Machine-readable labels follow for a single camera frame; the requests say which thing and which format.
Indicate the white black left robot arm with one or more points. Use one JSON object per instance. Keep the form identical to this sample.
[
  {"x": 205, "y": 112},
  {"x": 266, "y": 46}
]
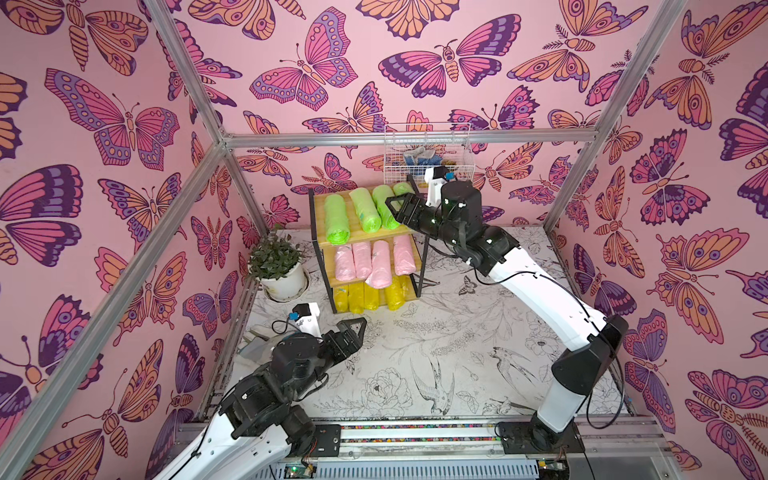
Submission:
[{"x": 215, "y": 454}]

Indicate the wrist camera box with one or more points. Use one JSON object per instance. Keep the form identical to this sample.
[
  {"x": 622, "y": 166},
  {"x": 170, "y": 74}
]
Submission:
[
  {"x": 436, "y": 177},
  {"x": 305, "y": 316}
]

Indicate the green bag roll two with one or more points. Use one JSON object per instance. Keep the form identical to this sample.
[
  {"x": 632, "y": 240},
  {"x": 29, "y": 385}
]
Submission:
[{"x": 366, "y": 210}]

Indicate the white wire wall basket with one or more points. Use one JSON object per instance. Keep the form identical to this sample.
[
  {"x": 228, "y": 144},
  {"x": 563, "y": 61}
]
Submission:
[{"x": 459, "y": 158}]

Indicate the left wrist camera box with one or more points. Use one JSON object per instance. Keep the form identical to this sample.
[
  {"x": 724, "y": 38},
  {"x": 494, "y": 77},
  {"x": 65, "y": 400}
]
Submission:
[{"x": 305, "y": 316}]

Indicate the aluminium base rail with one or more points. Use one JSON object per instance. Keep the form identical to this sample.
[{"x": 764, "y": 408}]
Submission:
[{"x": 421, "y": 449}]

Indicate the green bag roll one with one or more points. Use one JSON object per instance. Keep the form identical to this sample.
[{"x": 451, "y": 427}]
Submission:
[{"x": 379, "y": 195}]

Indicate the yellow bag roll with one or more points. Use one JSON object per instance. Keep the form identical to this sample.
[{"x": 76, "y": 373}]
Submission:
[
  {"x": 356, "y": 298},
  {"x": 341, "y": 299},
  {"x": 371, "y": 298},
  {"x": 399, "y": 292}
]

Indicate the wooden three-tier shelf black frame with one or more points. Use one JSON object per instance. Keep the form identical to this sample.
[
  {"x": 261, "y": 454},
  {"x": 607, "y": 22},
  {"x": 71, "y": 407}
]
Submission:
[{"x": 325, "y": 251}]

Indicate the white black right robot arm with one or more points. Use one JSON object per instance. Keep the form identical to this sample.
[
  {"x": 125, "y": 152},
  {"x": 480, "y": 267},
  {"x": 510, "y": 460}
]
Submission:
[{"x": 591, "y": 339}]

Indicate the pink bag roll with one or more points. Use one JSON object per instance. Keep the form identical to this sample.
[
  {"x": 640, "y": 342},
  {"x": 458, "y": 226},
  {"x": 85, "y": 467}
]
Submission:
[
  {"x": 381, "y": 276},
  {"x": 404, "y": 259},
  {"x": 362, "y": 255},
  {"x": 344, "y": 264}
]

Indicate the blue items in basket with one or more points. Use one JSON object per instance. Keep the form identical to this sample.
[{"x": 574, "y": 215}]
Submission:
[{"x": 424, "y": 157}]

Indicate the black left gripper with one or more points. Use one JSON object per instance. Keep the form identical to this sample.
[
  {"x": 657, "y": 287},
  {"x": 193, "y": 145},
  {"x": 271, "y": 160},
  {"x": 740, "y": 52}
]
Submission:
[{"x": 334, "y": 344}]

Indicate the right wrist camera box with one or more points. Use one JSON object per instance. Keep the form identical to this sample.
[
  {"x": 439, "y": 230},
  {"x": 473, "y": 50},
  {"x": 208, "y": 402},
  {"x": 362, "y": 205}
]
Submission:
[{"x": 436, "y": 177}]

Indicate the green bag roll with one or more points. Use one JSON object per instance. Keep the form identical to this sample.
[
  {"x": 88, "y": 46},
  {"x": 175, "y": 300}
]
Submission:
[
  {"x": 402, "y": 188},
  {"x": 336, "y": 220}
]

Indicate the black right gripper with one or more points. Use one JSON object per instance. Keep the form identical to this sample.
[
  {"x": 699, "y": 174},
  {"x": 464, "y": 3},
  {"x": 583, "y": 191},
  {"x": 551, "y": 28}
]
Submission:
[{"x": 417, "y": 212}]

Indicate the potted green plant white pot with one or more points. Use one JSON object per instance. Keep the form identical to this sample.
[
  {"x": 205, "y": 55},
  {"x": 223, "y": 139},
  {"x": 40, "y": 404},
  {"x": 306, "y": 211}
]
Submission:
[{"x": 277, "y": 263}]

